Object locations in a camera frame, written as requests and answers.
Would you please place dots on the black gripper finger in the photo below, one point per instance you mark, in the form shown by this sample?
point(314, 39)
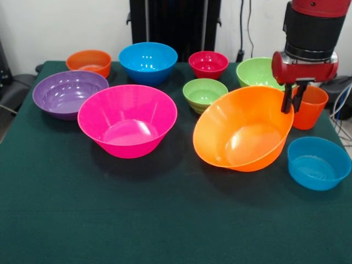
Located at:
point(299, 96)
point(288, 99)

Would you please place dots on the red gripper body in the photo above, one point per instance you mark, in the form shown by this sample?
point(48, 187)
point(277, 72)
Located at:
point(302, 71)

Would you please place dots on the large orange bowl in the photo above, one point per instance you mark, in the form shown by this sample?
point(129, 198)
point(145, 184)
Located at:
point(242, 123)

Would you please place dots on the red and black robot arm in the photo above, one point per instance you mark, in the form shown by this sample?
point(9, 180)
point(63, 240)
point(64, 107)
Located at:
point(313, 27)

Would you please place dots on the orange cup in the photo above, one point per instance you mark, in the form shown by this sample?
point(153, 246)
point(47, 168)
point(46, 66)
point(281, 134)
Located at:
point(310, 115)

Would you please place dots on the large green bowl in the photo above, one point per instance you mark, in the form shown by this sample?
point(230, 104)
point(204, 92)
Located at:
point(255, 74)

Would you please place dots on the small shallow blue bowl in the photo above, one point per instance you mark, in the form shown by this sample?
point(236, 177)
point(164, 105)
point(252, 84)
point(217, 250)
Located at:
point(316, 165)

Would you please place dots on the small green bowl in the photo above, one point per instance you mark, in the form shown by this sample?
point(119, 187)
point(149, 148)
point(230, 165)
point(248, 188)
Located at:
point(204, 93)

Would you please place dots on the small crimson bowl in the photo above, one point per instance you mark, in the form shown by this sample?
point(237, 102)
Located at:
point(208, 64)

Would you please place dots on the large blue bowl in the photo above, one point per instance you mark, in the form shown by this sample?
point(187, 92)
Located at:
point(148, 60)

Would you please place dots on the large pink bowl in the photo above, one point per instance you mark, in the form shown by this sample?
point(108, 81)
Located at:
point(126, 110)

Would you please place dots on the dark green table cloth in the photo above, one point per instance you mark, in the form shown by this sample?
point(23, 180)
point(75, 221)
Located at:
point(165, 220)

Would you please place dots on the small orange bowl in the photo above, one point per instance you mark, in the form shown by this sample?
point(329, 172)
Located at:
point(88, 60)

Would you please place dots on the purple bowl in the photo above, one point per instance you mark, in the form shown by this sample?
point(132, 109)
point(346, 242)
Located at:
point(63, 90)

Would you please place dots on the black device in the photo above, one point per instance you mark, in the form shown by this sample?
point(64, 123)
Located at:
point(4, 68)

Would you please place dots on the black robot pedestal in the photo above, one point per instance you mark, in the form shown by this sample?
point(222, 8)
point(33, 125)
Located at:
point(176, 27)

